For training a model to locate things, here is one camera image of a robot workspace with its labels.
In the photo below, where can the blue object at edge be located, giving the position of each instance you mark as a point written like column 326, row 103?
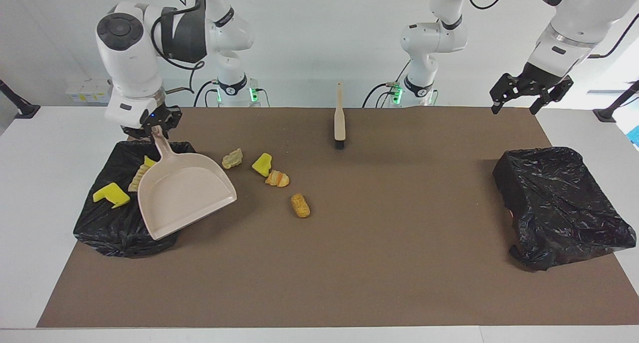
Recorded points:
column 635, row 136

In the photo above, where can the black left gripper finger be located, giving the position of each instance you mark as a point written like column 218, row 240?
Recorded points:
column 554, row 96
column 506, row 88

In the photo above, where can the curved yellow sponge piece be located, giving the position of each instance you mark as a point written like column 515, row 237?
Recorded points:
column 149, row 161

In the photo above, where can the brown crusty bread roll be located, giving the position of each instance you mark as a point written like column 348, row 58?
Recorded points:
column 300, row 206

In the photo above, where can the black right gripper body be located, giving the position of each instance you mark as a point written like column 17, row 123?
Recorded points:
column 156, row 116

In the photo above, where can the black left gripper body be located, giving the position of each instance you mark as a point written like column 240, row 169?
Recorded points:
column 541, row 77

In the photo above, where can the brown table mat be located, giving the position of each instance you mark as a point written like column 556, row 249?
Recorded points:
column 349, row 283

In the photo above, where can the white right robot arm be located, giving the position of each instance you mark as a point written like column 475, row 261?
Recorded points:
column 130, row 58

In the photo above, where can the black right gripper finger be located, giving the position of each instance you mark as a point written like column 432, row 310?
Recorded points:
column 174, row 118
column 136, row 132

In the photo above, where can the notched yellow sponge block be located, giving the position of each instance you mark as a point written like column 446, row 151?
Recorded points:
column 112, row 194

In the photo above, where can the pale bread chunk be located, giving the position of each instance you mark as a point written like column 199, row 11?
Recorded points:
column 232, row 159

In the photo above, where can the thick yellow sponge chunk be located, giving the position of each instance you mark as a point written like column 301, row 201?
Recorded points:
column 262, row 165

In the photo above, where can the black camera stand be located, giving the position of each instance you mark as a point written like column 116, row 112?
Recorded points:
column 22, row 108
column 611, row 111

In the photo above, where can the beige hand brush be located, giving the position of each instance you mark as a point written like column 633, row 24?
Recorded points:
column 340, row 123

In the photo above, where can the black bag-covered bin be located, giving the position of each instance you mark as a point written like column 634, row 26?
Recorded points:
column 564, row 208

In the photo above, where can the open black bag-lined bin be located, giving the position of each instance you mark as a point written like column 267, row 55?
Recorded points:
column 110, row 228

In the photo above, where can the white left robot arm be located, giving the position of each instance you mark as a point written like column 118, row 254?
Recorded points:
column 432, row 38

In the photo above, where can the beige plastic dustpan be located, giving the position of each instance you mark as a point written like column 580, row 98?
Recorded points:
column 184, row 198

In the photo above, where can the small white boxes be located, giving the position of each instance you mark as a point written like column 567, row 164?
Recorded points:
column 92, row 91

